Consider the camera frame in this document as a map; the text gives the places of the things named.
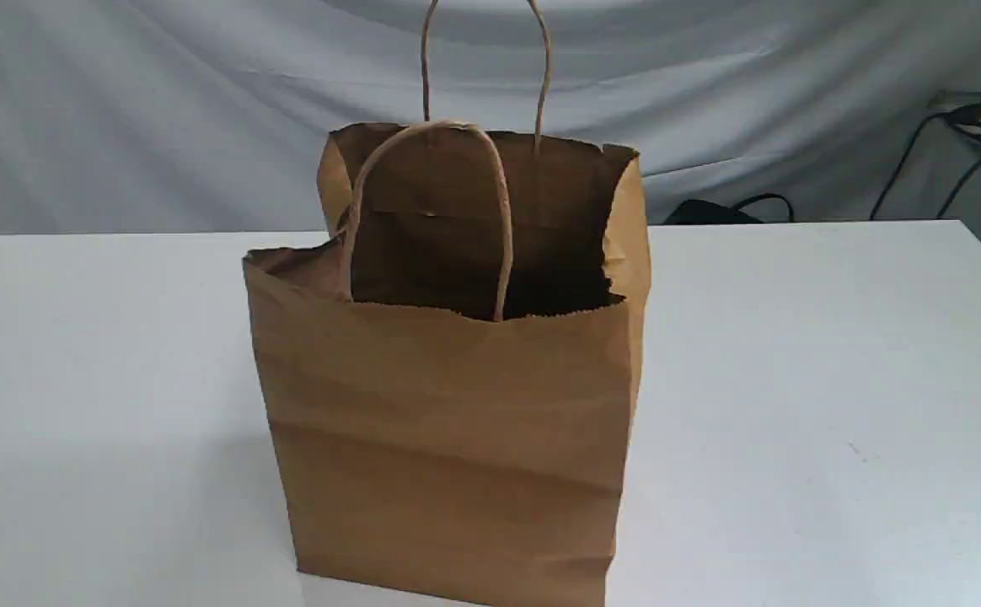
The brown paper bag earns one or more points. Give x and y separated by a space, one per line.
450 381

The black object behind table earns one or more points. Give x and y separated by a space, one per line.
698 211

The grey backdrop cloth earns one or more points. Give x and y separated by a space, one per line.
210 115

